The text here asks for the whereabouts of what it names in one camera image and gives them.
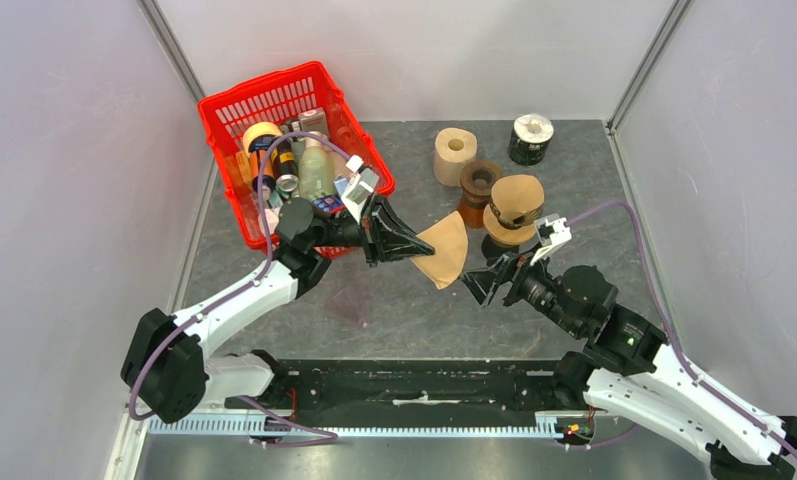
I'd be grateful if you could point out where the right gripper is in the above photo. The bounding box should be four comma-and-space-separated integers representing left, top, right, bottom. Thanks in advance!
455, 240, 583, 337

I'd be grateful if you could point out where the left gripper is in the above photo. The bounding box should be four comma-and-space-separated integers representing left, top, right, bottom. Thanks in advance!
311, 192, 435, 268

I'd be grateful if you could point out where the light wooden ring holder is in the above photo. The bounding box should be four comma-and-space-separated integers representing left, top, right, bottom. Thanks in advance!
483, 205, 536, 245

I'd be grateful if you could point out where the brown paper coffee filter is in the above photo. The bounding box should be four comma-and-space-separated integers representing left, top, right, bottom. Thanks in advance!
489, 174, 545, 230

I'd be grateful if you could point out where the dark wooden ring holder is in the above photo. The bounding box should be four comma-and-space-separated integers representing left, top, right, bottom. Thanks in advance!
459, 160, 503, 197

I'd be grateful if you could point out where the red plastic basket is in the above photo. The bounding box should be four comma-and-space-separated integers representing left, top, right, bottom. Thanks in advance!
197, 61, 395, 252

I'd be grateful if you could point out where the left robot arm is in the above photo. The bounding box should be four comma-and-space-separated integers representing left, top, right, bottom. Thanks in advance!
120, 194, 435, 423

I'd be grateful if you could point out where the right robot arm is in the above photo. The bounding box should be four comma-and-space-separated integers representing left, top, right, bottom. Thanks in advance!
460, 253, 797, 479

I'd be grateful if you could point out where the amber glass carafe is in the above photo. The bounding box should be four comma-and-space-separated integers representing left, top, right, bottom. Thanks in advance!
457, 192, 490, 229

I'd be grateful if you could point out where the clear pink plastic cone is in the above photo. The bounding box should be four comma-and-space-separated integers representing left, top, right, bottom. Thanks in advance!
325, 285, 373, 329

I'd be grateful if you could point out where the green bottle pink cap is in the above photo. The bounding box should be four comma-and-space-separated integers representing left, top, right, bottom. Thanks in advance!
298, 133, 336, 200

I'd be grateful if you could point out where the beige paper towel roll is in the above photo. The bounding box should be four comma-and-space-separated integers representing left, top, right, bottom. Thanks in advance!
433, 127, 478, 187

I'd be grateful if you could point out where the black orange can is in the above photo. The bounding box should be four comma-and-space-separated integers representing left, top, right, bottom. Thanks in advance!
251, 140, 299, 196

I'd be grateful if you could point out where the black wrapped paper roll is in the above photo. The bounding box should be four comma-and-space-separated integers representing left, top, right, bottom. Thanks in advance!
507, 113, 554, 166

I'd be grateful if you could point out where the yellow tape roll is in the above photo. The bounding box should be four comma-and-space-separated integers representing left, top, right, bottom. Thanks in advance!
241, 121, 282, 154

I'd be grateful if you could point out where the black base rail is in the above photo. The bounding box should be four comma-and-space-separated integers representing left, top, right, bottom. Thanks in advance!
256, 359, 588, 428

